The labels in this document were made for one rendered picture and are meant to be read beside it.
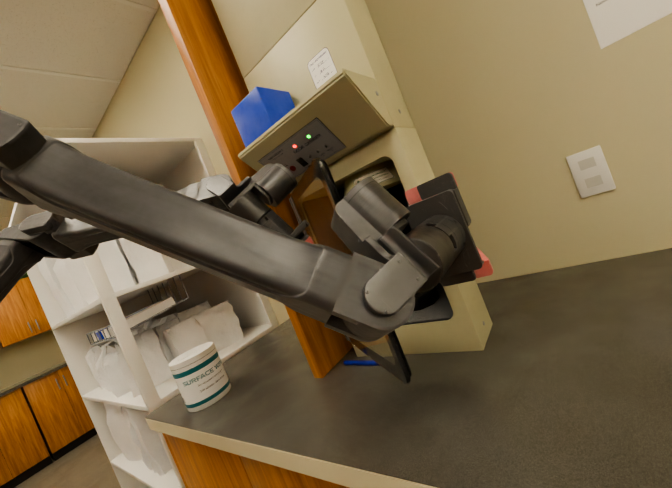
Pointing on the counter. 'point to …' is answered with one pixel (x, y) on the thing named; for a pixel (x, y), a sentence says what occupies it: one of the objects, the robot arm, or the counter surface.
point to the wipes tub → (200, 376)
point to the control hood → (376, 112)
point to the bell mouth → (386, 174)
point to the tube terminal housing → (329, 24)
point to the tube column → (261, 15)
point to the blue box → (260, 112)
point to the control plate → (287, 155)
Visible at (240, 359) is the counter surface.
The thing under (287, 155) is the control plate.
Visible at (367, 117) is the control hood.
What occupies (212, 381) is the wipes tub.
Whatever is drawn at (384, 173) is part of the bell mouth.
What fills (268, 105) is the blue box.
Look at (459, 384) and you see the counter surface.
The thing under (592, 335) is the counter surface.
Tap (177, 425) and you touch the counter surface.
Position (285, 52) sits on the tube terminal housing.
